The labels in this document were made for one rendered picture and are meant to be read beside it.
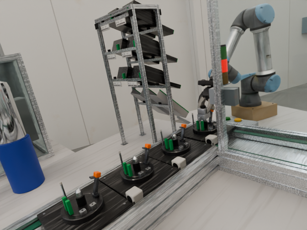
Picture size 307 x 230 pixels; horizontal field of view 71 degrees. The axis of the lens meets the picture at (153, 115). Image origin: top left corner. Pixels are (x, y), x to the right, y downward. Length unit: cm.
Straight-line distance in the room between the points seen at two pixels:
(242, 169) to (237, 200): 16
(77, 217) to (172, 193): 33
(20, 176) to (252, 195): 106
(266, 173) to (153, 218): 47
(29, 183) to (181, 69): 351
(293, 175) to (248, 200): 18
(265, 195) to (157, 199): 41
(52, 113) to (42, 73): 66
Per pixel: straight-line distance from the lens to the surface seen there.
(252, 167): 98
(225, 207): 88
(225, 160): 103
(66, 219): 79
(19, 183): 130
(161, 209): 82
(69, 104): 387
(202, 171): 96
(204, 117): 117
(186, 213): 87
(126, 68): 132
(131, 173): 87
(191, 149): 104
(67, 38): 382
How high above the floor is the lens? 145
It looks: 17 degrees down
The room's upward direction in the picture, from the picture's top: 10 degrees counter-clockwise
